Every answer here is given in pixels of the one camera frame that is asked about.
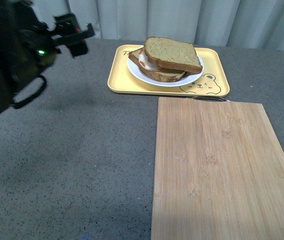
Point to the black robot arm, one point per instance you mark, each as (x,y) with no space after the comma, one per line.
(21,79)

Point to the bamboo cutting board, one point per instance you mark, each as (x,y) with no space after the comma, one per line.
(219,172)

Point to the white round plate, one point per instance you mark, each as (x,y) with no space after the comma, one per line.
(188,78)

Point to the yellow bear tray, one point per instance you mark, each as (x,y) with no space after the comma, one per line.
(213,81)

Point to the grey curtain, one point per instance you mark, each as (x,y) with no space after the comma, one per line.
(255,24)

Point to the metal cutting board handle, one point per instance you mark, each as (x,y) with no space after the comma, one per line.
(211,98)

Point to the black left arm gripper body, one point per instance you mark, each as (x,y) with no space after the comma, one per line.
(42,41)

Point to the bread slice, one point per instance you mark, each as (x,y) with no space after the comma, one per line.
(166,76)
(172,54)

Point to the fried egg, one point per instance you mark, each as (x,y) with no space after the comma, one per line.
(143,61)

